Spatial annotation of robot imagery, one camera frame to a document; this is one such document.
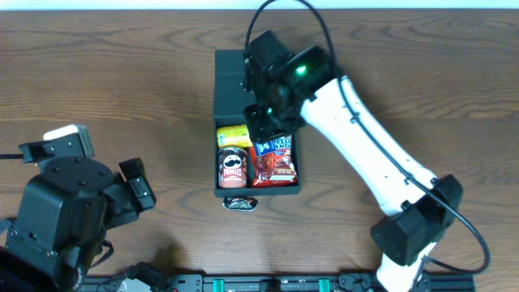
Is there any small black candy wrapper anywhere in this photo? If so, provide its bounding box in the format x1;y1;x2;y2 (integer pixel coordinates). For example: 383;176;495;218
222;197;258;212

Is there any red panda biscuit box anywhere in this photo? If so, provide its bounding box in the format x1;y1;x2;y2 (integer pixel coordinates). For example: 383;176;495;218
251;135;298;188

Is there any dark green box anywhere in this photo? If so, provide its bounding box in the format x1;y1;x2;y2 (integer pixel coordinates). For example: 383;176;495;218
212;49;302;198

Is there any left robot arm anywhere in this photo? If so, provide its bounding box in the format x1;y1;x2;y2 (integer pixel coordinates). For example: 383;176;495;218
1;157;157;291

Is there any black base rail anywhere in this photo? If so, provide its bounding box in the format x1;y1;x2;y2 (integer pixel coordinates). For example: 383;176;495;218
80;261;476;292

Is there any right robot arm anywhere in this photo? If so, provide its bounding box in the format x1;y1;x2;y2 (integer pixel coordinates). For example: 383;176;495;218
244;31;463;291

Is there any red pringles can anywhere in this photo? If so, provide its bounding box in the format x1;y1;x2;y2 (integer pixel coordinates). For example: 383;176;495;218
217;147;248;188

